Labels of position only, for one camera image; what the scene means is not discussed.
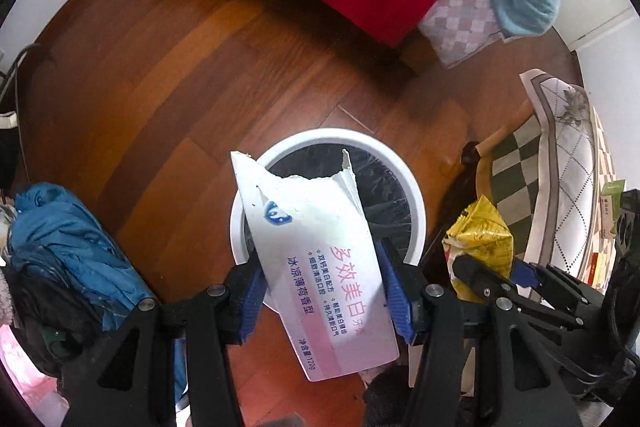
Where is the black bin liner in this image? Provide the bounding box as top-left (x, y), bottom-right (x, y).
top-left (264, 144), bottom-right (414, 259)

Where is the torn white toothpaste box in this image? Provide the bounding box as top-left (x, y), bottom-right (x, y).
top-left (230, 149), bottom-right (401, 383)

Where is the pink checkered cloth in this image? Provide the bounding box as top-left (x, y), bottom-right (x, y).
top-left (417, 0), bottom-right (519, 69)

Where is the wooden chair frame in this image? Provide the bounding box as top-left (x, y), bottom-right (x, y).
top-left (459, 99), bottom-right (532, 233)

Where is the green checkered cushion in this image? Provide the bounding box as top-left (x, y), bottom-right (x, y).
top-left (487, 111), bottom-right (552, 259)

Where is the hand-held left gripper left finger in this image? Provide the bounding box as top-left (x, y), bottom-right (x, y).
top-left (62, 263), bottom-right (269, 427)

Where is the black cable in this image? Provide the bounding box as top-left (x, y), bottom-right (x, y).
top-left (0, 43), bottom-right (57, 188)

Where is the white round trash bin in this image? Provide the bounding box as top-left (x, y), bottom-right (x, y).
top-left (228, 128), bottom-right (427, 314)

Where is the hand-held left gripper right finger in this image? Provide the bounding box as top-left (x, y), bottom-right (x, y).
top-left (376, 240), bottom-right (583, 427)

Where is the black cloth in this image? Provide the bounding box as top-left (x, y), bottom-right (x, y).
top-left (0, 252), bottom-right (108, 379)

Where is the green box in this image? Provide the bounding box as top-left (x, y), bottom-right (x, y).
top-left (599, 179), bottom-right (629, 239)

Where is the blue jacket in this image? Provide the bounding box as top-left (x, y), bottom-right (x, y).
top-left (9, 181), bottom-right (190, 410)

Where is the yellow snack packet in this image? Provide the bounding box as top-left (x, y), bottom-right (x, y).
top-left (442, 195), bottom-right (516, 304)

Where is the pink plastic bag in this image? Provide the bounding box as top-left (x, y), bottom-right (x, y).
top-left (0, 321), bottom-right (70, 427)

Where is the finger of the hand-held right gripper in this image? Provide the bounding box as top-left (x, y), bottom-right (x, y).
top-left (451, 254), bottom-right (585, 339)
top-left (510, 260), bottom-right (607, 316)

